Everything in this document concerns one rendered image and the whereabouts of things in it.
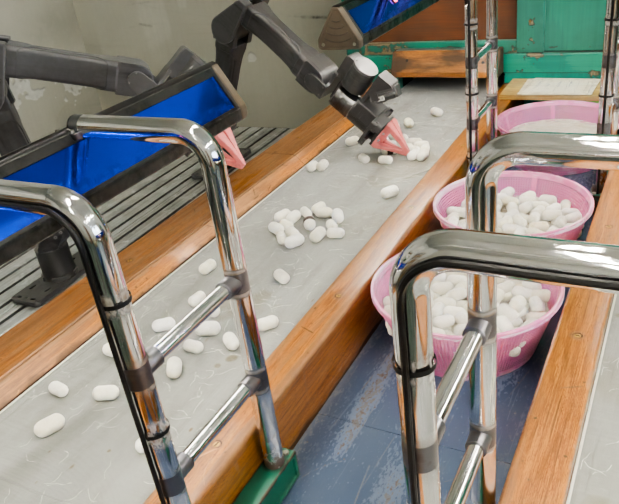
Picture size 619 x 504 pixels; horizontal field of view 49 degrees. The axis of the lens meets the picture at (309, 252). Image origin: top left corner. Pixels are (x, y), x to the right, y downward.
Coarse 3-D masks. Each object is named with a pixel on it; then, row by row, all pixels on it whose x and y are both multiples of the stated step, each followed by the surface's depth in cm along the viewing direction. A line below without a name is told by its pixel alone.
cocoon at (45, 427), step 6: (54, 414) 83; (60, 414) 83; (42, 420) 82; (48, 420) 82; (54, 420) 82; (60, 420) 83; (36, 426) 82; (42, 426) 81; (48, 426) 82; (54, 426) 82; (60, 426) 83; (36, 432) 81; (42, 432) 81; (48, 432) 82
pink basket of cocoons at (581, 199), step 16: (512, 176) 128; (528, 176) 127; (544, 176) 125; (448, 192) 125; (464, 192) 128; (544, 192) 125; (560, 192) 123; (576, 192) 119; (576, 208) 119; (592, 208) 110; (448, 224) 112; (576, 224) 107
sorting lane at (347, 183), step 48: (432, 96) 187; (480, 96) 181; (336, 144) 162; (432, 144) 154; (288, 192) 140; (336, 192) 137; (336, 240) 118; (192, 288) 110; (288, 288) 106; (96, 336) 101; (144, 336) 99; (192, 336) 98; (48, 384) 92; (96, 384) 91; (192, 384) 88; (0, 432) 84; (96, 432) 82; (192, 432) 80; (0, 480) 77; (48, 480) 76; (96, 480) 75; (144, 480) 74
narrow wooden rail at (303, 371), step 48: (480, 144) 147; (432, 192) 125; (384, 240) 111; (336, 288) 100; (288, 336) 90; (336, 336) 92; (288, 384) 82; (336, 384) 94; (240, 432) 75; (288, 432) 83; (192, 480) 70; (240, 480) 74
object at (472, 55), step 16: (464, 0) 123; (496, 0) 134; (496, 16) 136; (496, 32) 137; (496, 48) 139; (496, 64) 140; (496, 80) 142; (496, 96) 143; (480, 112) 136; (496, 112) 145; (496, 128) 147
